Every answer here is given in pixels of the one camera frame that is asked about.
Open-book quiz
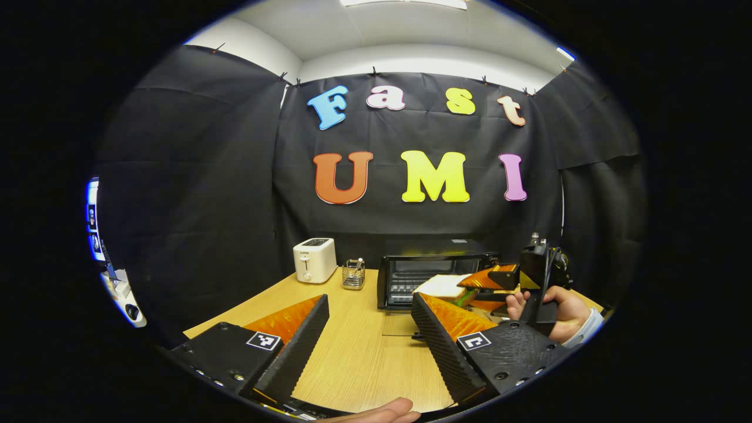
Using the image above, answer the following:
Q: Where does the ceiling light panel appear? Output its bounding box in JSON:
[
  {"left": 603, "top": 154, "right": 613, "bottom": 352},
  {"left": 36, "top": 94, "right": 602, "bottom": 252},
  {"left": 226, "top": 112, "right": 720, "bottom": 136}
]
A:
[{"left": 340, "top": 0, "right": 469, "bottom": 11}]

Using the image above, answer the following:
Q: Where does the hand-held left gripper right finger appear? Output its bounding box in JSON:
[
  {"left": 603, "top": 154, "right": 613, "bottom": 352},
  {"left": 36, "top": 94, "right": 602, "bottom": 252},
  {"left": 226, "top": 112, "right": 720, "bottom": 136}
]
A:
[{"left": 410, "top": 292, "right": 573, "bottom": 406}]

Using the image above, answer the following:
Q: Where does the metal wire basket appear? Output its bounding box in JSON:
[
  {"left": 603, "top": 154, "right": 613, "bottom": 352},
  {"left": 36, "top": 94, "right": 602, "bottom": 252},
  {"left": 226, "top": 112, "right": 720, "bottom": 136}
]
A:
[{"left": 342, "top": 258, "right": 366, "bottom": 291}]

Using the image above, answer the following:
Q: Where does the white device with black parts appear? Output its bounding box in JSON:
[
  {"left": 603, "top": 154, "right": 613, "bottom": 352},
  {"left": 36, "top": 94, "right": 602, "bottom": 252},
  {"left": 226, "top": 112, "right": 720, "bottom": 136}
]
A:
[{"left": 85, "top": 176, "right": 147, "bottom": 328}]

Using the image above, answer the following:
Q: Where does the black electric oven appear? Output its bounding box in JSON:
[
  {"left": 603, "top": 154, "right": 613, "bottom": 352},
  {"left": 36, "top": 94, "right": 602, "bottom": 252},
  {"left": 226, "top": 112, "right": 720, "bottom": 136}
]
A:
[{"left": 377, "top": 239, "right": 500, "bottom": 341}]

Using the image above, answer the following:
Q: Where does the white toaster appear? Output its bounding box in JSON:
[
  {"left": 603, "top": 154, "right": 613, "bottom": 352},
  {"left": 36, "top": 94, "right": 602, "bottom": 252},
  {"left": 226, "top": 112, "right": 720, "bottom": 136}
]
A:
[{"left": 293, "top": 238, "right": 338, "bottom": 284}]

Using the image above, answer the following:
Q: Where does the lettuce sandwich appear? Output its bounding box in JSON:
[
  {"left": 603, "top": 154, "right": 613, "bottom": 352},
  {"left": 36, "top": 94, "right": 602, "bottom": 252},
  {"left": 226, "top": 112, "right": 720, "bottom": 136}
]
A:
[{"left": 413, "top": 274, "right": 478, "bottom": 307}]

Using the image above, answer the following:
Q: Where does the black backdrop cloth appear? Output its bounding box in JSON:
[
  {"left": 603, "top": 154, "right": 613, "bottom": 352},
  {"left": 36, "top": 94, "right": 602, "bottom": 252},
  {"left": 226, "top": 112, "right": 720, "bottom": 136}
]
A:
[{"left": 94, "top": 44, "right": 647, "bottom": 347}]

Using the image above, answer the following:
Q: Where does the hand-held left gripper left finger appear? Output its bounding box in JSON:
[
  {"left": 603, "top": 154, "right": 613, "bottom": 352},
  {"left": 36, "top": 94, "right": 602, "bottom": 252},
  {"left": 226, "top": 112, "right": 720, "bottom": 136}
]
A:
[{"left": 167, "top": 294, "right": 331, "bottom": 405}]

